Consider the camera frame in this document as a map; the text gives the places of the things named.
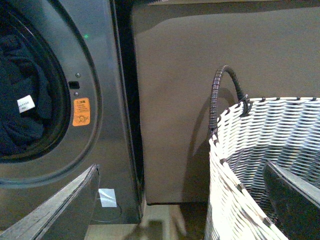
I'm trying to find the dark navy clothes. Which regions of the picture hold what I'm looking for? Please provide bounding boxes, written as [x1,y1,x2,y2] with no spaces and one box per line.
[0,34,52,157]

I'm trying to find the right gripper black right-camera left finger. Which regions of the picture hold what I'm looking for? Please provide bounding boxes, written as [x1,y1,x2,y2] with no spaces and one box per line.
[0,164,100,240]

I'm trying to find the orange warning sticker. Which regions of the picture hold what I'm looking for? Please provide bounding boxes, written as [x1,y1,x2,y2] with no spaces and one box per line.
[72,97,91,127]

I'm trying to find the grey side cabinet panel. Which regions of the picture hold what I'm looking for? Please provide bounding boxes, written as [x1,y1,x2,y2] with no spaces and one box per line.
[131,0,320,205]

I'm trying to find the white woven laundry basket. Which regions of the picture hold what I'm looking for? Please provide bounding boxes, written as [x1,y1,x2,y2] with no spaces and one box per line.
[204,97,320,240]

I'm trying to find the dark grey washing machine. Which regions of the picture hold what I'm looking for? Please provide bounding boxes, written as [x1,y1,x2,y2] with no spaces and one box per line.
[0,0,143,230]

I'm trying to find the black braided basket handle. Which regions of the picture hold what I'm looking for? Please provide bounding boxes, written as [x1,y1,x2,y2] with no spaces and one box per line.
[208,64,253,131]

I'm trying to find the white tape sticker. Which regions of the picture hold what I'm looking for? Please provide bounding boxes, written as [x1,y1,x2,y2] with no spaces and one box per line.
[98,188,117,208]

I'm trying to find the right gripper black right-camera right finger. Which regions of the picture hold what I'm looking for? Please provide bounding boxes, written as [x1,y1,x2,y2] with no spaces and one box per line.
[263,161,320,240]

